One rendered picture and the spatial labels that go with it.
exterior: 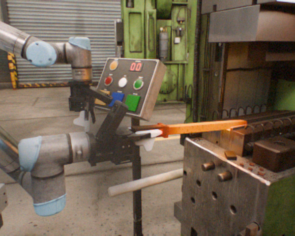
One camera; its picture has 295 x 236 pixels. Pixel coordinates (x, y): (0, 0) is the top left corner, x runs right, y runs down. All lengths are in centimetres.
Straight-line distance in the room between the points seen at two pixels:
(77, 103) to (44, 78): 769
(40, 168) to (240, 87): 87
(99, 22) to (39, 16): 176
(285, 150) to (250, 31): 35
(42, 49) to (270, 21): 66
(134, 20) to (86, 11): 324
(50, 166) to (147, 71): 71
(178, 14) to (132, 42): 115
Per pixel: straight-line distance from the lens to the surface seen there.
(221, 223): 94
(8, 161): 72
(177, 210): 149
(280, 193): 81
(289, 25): 90
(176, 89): 572
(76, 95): 99
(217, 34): 91
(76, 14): 860
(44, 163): 61
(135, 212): 158
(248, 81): 119
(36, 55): 82
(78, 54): 95
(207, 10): 95
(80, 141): 61
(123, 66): 128
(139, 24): 561
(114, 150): 65
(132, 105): 114
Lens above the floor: 126
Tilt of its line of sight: 17 degrees down
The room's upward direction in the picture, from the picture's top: straight up
